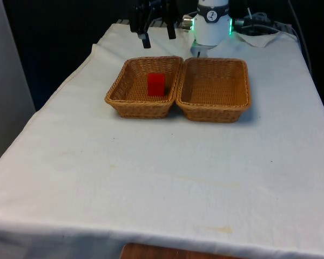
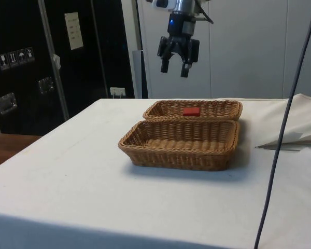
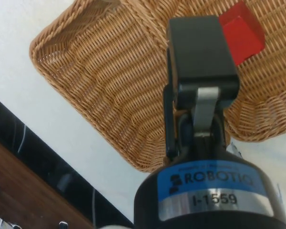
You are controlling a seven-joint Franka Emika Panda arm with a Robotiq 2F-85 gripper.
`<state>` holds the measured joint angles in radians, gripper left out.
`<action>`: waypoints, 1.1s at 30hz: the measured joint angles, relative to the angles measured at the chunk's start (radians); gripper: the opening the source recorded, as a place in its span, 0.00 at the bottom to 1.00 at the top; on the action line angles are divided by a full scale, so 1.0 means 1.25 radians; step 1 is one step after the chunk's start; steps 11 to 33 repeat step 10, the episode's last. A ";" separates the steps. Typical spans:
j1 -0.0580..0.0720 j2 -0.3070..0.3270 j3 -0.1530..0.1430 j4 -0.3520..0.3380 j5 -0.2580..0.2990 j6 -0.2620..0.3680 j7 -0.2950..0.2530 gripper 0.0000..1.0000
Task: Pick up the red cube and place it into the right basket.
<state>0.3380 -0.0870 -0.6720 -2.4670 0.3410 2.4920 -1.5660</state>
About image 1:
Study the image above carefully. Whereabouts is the black cable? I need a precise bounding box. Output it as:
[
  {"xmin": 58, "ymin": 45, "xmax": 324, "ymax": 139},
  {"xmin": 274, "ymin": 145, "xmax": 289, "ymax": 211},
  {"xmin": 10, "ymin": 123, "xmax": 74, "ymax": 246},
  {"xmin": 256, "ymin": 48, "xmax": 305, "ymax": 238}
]
[{"xmin": 233, "ymin": 6, "xmax": 281, "ymax": 36}]

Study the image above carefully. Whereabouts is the grey cable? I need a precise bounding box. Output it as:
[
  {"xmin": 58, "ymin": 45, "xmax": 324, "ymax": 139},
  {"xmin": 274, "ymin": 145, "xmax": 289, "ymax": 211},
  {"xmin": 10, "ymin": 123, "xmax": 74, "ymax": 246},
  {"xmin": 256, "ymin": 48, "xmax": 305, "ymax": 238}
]
[{"xmin": 288, "ymin": 0, "xmax": 313, "ymax": 75}]

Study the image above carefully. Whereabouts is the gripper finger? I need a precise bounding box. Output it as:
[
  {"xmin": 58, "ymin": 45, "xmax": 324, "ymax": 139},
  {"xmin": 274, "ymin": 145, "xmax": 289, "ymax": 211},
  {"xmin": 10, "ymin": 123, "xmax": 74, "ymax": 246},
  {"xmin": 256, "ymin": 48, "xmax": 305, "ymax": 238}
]
[
  {"xmin": 161, "ymin": 0, "xmax": 179, "ymax": 40},
  {"xmin": 129, "ymin": 0, "xmax": 156, "ymax": 50}
]

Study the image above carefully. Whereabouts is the red cube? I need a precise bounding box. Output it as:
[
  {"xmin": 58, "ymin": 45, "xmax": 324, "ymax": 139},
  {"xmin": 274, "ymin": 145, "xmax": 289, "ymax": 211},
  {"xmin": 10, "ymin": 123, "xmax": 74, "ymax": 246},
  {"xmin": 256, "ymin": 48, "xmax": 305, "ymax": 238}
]
[{"xmin": 147, "ymin": 72, "xmax": 166, "ymax": 97}]

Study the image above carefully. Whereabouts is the wicker basket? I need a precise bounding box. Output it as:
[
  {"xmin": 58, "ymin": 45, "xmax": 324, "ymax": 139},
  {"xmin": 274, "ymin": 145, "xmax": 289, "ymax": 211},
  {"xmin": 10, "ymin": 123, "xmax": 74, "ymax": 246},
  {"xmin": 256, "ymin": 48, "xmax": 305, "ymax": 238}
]
[
  {"xmin": 175, "ymin": 57, "xmax": 252, "ymax": 124},
  {"xmin": 104, "ymin": 56, "xmax": 184, "ymax": 120}
]

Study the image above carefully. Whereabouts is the pale grey locker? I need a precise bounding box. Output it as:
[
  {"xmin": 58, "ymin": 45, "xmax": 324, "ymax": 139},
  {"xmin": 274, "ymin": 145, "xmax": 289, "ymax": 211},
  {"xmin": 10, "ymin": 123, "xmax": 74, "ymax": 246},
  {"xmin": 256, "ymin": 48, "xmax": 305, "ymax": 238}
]
[{"xmin": 0, "ymin": 0, "xmax": 37, "ymax": 172}]

